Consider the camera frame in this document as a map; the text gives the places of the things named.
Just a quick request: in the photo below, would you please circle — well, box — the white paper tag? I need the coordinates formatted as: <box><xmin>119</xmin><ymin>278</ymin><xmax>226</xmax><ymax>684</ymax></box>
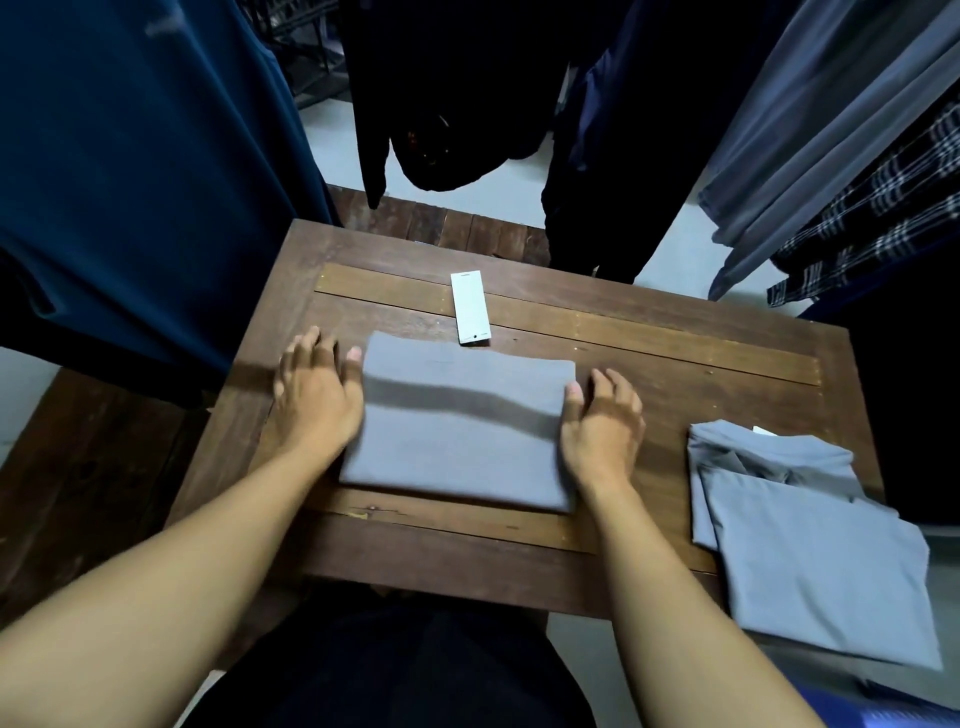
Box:
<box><xmin>449</xmin><ymin>270</ymin><xmax>493</xmax><ymax>348</ymax></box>

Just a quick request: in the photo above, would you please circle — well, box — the person's right hand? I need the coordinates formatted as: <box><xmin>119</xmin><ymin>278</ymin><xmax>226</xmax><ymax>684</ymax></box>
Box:
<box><xmin>558</xmin><ymin>367</ymin><xmax>647</xmax><ymax>498</ymax></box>

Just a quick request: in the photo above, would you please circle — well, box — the person's dark clothing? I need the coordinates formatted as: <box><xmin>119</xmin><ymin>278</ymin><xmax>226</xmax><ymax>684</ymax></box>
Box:
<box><xmin>182</xmin><ymin>583</ymin><xmax>601</xmax><ymax>728</ymax></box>

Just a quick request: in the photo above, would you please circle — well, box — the brown wooden table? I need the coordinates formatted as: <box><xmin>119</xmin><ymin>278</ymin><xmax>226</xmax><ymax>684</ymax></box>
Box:
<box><xmin>166</xmin><ymin>217</ymin><xmax>888</xmax><ymax>621</ymax></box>

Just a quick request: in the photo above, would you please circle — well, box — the hanging plaid shirt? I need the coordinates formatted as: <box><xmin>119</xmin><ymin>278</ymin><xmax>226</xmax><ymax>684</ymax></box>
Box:
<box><xmin>765</xmin><ymin>96</ymin><xmax>960</xmax><ymax>310</ymax></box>

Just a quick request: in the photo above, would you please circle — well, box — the person's right forearm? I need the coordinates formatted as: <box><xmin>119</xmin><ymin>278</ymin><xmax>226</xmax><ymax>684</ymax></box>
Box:
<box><xmin>576</xmin><ymin>480</ymin><xmax>828</xmax><ymax>728</ymax></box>

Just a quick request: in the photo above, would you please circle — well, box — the black metal rack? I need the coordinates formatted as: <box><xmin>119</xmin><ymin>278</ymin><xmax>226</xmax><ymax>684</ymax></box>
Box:
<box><xmin>238</xmin><ymin>0</ymin><xmax>355</xmax><ymax>112</ymax></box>

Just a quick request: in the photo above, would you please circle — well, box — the hanging grey garment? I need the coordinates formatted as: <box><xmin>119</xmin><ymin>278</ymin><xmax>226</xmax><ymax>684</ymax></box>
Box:
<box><xmin>696</xmin><ymin>0</ymin><xmax>960</xmax><ymax>303</ymax></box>

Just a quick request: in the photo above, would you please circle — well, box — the hanging black cloth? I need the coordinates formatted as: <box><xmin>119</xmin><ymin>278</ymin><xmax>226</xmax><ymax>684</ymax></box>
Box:
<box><xmin>801</xmin><ymin>243</ymin><xmax>960</xmax><ymax>528</ymax></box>

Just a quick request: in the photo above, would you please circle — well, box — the crumpled grey shirt with label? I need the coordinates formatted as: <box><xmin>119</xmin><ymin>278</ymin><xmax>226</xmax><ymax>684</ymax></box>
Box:
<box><xmin>687</xmin><ymin>419</ymin><xmax>901</xmax><ymax>552</ymax></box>

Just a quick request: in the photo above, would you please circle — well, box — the hanging dark navy garment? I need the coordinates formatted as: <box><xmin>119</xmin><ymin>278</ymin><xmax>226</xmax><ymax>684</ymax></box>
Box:
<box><xmin>540</xmin><ymin>0</ymin><xmax>798</xmax><ymax>285</ymax></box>

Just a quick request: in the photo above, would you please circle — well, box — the hanging teal garment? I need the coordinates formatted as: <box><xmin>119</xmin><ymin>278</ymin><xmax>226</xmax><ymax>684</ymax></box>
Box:
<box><xmin>0</xmin><ymin>0</ymin><xmax>336</xmax><ymax>408</ymax></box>

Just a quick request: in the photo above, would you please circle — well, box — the dark wooden bench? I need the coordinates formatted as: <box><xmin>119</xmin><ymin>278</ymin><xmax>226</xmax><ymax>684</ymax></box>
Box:
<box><xmin>0</xmin><ymin>366</ymin><xmax>213</xmax><ymax>633</ymax></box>

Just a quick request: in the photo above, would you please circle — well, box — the hanging black garment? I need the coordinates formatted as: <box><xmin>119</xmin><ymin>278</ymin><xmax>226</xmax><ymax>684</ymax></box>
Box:
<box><xmin>337</xmin><ymin>0</ymin><xmax>573</xmax><ymax>212</ymax></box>

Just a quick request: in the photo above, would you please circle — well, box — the blue plastic item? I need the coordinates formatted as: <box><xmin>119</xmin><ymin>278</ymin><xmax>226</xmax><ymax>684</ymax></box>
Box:
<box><xmin>793</xmin><ymin>673</ymin><xmax>960</xmax><ymax>728</ymax></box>

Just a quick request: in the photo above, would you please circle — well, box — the person's left forearm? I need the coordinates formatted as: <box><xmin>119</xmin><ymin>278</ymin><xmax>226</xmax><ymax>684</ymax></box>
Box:
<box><xmin>0</xmin><ymin>444</ymin><xmax>355</xmax><ymax>728</ymax></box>

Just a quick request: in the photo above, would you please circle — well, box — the wooden slat platform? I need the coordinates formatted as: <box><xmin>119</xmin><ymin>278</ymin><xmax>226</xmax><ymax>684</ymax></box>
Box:
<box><xmin>325</xmin><ymin>183</ymin><xmax>553</xmax><ymax>268</ymax></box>

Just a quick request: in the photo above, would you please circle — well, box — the person's left hand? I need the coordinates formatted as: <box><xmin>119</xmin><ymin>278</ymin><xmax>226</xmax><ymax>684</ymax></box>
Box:
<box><xmin>273</xmin><ymin>325</ymin><xmax>367</xmax><ymax>460</ymax></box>

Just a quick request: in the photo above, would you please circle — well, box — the grey shirt loosely folded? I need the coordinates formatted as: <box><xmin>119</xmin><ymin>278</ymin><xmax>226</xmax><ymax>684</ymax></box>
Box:
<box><xmin>703</xmin><ymin>466</ymin><xmax>945</xmax><ymax>672</ymax></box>

